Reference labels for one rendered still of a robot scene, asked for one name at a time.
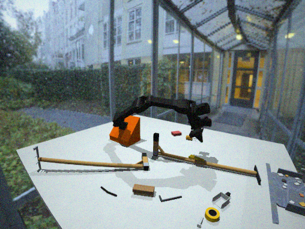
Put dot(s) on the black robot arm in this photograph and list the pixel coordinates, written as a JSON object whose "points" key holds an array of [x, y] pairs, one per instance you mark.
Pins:
{"points": [[180, 105]]}

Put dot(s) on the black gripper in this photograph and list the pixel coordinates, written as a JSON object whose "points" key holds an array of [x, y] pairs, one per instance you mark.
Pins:
{"points": [[196, 129]]}

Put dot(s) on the yellow ring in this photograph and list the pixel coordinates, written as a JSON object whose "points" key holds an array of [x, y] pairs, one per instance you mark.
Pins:
{"points": [[212, 214]]}

